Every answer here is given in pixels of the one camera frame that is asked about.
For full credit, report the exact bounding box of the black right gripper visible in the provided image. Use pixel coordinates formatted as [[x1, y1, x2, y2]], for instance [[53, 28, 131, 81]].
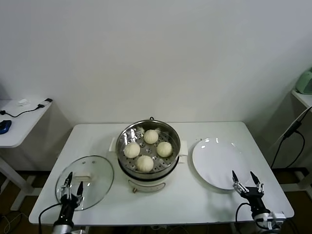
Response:
[[231, 170, 270, 216]]

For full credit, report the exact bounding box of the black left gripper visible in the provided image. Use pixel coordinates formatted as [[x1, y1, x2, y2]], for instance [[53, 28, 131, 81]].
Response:
[[58, 172, 85, 221]]

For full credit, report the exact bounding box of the glass pot lid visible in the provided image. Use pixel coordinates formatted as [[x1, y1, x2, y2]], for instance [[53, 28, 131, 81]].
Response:
[[55, 155, 115, 211]]

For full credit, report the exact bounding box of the white steamed baozi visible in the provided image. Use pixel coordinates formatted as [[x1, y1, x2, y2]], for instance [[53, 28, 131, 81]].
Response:
[[124, 142, 141, 158], [136, 155, 155, 173], [143, 129, 159, 144], [156, 141, 174, 157]]

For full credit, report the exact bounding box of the steel steamer basket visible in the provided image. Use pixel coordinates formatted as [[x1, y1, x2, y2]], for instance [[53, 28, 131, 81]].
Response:
[[109, 119, 189, 177]]

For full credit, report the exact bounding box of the white round plate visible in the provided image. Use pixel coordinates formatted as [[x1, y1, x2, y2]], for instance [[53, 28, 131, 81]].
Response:
[[192, 137, 252, 191]]

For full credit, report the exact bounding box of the white electric cooker base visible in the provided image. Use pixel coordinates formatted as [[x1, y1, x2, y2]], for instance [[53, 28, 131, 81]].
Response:
[[117, 156, 181, 195]]

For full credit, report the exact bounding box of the white side table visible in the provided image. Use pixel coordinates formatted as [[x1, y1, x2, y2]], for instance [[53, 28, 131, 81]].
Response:
[[0, 98, 53, 211]]

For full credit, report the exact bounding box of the blue computer mouse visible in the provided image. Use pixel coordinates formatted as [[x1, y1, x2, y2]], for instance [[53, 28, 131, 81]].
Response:
[[0, 119, 12, 134]]

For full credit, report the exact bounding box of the white shelf table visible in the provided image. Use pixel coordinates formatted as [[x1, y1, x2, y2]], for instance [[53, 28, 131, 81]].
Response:
[[270, 89, 312, 193]]

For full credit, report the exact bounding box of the mint green appliance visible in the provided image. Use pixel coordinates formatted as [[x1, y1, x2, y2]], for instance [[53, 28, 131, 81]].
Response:
[[296, 69, 312, 95]]

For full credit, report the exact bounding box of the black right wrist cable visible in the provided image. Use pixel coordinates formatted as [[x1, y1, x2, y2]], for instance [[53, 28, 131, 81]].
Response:
[[235, 202, 252, 224]]

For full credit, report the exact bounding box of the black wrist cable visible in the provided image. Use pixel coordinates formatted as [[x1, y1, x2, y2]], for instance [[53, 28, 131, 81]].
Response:
[[39, 203, 63, 225], [235, 202, 252, 224]]

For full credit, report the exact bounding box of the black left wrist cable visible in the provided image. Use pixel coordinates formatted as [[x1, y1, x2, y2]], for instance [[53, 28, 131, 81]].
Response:
[[39, 203, 63, 225]]

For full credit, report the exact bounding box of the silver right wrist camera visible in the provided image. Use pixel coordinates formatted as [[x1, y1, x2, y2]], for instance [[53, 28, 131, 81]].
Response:
[[267, 212, 286, 230]]

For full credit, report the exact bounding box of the black power adapter with cable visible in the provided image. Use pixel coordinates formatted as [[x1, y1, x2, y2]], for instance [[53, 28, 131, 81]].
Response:
[[270, 120, 307, 169]]

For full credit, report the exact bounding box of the white cable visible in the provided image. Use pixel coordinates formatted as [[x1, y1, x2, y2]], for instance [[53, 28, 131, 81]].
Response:
[[268, 106, 312, 150]]

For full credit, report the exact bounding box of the black cable with plug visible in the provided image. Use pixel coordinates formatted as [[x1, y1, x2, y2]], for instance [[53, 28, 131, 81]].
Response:
[[0, 103, 46, 118]]

